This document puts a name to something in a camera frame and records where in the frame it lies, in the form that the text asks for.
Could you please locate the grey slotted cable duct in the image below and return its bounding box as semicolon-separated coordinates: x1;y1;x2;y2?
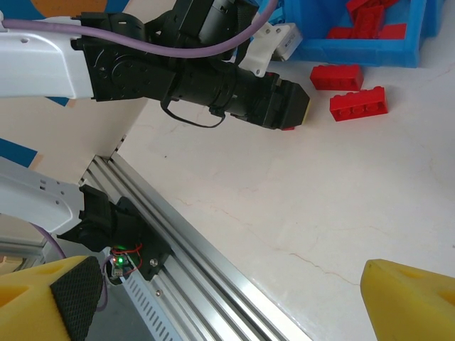
119;271;188;341

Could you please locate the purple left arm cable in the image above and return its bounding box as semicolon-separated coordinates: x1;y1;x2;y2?
0;0;279;310

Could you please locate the small circuit board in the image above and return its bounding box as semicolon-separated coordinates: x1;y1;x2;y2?
107;248;135;285

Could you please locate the blue two-compartment plastic bin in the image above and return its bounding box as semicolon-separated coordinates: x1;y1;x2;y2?
269;0;439;68

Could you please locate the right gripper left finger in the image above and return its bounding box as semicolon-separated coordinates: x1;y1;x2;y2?
0;254;105;341

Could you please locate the thin black left gripper cable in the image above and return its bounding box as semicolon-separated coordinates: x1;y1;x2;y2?
159;100;228;129

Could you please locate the wide aluminium base rail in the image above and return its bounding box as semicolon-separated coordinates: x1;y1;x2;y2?
78;153;314;341

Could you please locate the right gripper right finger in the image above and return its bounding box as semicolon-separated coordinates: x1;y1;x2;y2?
360;258;455;341

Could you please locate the thin red wire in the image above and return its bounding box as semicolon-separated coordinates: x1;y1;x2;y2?
110;242;145;275

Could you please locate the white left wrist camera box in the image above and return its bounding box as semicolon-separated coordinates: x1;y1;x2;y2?
237;22;304;78

